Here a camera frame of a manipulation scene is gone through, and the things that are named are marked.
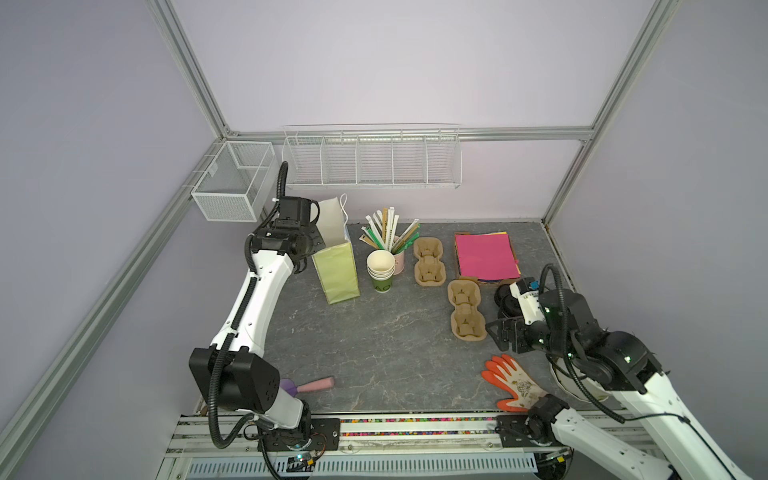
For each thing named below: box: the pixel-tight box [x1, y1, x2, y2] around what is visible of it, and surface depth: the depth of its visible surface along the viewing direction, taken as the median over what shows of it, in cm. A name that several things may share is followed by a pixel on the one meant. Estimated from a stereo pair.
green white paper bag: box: [311, 193, 360, 305], surface depth 89 cm
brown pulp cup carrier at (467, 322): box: [447, 276, 487, 342], surface depth 95 cm
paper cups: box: [367, 249, 396, 294], surface depth 95 cm
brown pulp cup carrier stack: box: [413, 237, 447, 287], surface depth 105 cm
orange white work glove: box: [482, 354, 548, 412], surface depth 82 cm
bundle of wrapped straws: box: [359, 207, 422, 253], surface depth 101 cm
